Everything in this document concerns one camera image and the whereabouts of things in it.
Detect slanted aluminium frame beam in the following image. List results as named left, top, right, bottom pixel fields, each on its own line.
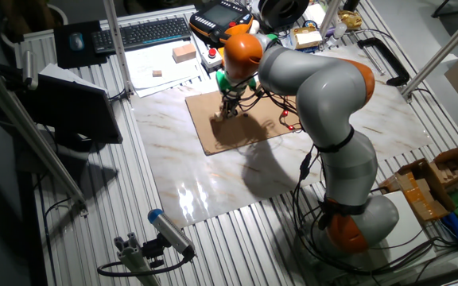
left=0, top=55, right=89, bottom=218

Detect black mouse pad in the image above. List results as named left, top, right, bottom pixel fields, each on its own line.
left=52, top=19, right=109, bottom=70

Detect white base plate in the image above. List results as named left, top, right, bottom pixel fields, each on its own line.
left=371, top=190, right=437, bottom=263

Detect white marble pattern mat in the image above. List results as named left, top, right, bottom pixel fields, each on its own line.
left=130, top=43, right=435, bottom=230

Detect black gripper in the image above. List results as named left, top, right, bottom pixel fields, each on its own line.
left=220, top=93, right=244, bottom=119

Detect black camera cable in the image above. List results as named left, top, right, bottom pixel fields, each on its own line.
left=96, top=253, right=196, bottom=278

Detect black orange teach pendant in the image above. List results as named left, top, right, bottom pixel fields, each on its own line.
left=188, top=0, right=254, bottom=45

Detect flattened taped cardboard pieces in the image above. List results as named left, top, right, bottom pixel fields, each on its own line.
left=379, top=171, right=451, bottom=222

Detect black keyboard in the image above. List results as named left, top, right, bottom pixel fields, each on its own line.
left=91, top=17, right=192, bottom=55

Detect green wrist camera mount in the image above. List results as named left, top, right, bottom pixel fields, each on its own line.
left=215, top=70, right=258, bottom=93

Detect black handle bar clamp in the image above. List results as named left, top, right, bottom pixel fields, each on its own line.
left=350, top=30, right=412, bottom=87

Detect gold foil bag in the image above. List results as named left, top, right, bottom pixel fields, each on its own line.
left=338, top=10, right=363, bottom=31

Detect white paper sheet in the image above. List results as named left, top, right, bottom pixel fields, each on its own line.
left=37, top=63, right=107, bottom=95

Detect black round spool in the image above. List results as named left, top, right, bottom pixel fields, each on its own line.
left=258, top=0, right=311, bottom=29

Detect slanted silver pole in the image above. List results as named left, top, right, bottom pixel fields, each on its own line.
left=402, top=2, right=458, bottom=100

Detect open cardboard box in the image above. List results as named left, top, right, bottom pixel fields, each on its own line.
left=396, top=143, right=458, bottom=211

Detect silver camera blue cap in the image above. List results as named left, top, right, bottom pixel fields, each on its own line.
left=147, top=208, right=196, bottom=259

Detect short aluminium profile stand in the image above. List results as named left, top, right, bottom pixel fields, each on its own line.
left=113, top=232, right=162, bottom=286

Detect grey computer mouse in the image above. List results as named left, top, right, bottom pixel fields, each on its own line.
left=68, top=31, right=86, bottom=52

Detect white carton box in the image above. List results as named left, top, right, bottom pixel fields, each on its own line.
left=304, top=3, right=328, bottom=27

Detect black monitor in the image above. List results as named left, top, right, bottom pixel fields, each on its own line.
left=21, top=73, right=123, bottom=160

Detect printed paper stack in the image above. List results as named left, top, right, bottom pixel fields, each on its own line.
left=124, top=39, right=204, bottom=99

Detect brown cardboard sheet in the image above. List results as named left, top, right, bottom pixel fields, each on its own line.
left=184, top=89, right=305, bottom=156

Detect large wooden block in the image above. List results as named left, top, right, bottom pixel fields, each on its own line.
left=172, top=42, right=197, bottom=64

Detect white box red emergency button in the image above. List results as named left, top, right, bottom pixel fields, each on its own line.
left=200, top=47, right=224, bottom=72

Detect upright aluminium profile post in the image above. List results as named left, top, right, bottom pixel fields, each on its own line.
left=102, top=0, right=134, bottom=98

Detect small white bottle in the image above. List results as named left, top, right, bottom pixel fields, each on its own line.
left=331, top=21, right=348, bottom=41

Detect silver upright pole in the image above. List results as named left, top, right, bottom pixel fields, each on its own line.
left=319, top=0, right=342, bottom=37

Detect small tan cardboard box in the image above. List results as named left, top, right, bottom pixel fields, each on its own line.
left=291, top=25, right=324, bottom=51

